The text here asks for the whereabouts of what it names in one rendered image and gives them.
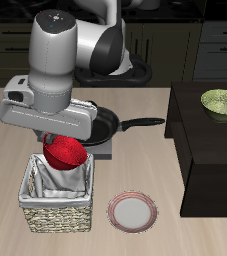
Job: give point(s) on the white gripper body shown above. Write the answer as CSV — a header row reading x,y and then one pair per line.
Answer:
x,y
45,121

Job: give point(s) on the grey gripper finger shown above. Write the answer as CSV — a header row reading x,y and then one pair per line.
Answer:
x,y
40,136
51,138

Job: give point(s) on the red bowl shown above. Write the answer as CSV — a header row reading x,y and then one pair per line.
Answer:
x,y
65,153

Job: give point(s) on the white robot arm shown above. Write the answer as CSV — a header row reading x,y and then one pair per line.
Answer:
x,y
53,60

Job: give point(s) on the wicker basket with white lining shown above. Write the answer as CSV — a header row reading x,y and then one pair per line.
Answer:
x,y
56,213

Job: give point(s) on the green bowl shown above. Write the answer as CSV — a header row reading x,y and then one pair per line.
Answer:
x,y
222,105

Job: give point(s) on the dark grey stove plate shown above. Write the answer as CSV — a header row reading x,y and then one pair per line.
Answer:
x,y
101,151

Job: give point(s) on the black frying pan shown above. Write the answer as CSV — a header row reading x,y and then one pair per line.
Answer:
x,y
105,128

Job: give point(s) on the white plate with red rim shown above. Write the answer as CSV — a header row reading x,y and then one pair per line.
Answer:
x,y
132,212

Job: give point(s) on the dark kitchen cupboards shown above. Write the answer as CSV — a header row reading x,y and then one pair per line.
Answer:
x,y
171,50

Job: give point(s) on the dark wooden cabinet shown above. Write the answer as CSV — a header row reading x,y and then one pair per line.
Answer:
x,y
208,156

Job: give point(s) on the flat black base plate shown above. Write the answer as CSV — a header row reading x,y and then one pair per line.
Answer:
x,y
141,76

